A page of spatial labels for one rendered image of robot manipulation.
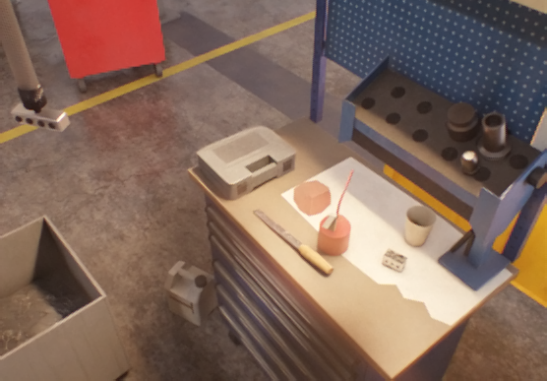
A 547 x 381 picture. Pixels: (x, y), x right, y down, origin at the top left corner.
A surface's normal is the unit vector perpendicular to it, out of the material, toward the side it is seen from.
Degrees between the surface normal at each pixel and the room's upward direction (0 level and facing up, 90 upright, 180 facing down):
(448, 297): 0
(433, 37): 90
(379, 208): 0
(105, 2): 90
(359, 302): 0
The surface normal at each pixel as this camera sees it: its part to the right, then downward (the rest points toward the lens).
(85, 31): 0.37, 0.62
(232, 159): 0.00, -0.75
